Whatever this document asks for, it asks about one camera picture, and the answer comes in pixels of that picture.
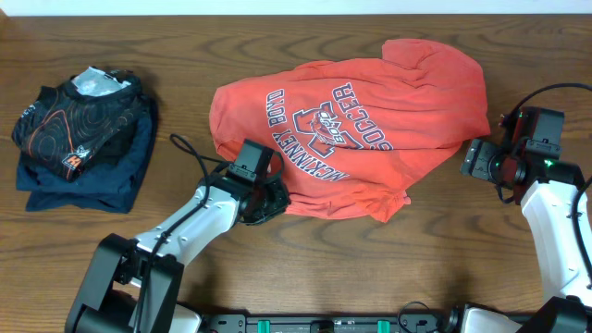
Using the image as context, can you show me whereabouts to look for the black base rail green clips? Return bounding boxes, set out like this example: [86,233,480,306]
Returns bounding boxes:
[197,302,461,333]

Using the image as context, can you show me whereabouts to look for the red printed t-shirt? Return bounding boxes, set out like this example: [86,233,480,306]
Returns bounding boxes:
[209,39,490,222]

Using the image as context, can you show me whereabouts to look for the black orange patterned folded shirt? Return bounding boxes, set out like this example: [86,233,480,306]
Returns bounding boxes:
[11,67,150,181]

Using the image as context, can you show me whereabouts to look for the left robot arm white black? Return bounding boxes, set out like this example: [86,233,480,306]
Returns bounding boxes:
[65,140,290,333]

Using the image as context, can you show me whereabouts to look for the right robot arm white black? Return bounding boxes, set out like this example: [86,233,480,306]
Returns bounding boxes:
[459,106,591,332]

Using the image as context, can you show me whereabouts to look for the navy blue folded shirt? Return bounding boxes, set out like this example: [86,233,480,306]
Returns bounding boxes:
[16,98,158,214]

